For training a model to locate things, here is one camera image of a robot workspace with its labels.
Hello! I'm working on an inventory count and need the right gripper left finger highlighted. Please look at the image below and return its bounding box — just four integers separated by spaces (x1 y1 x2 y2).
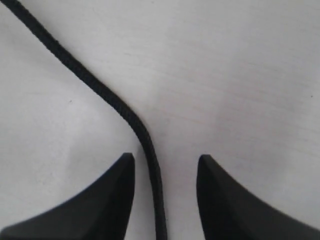
0 153 135 240

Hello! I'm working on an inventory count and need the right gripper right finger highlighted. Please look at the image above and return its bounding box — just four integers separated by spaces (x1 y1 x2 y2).
196 154 320 240

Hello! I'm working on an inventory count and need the black rope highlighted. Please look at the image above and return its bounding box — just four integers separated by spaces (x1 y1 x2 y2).
3 0 168 240

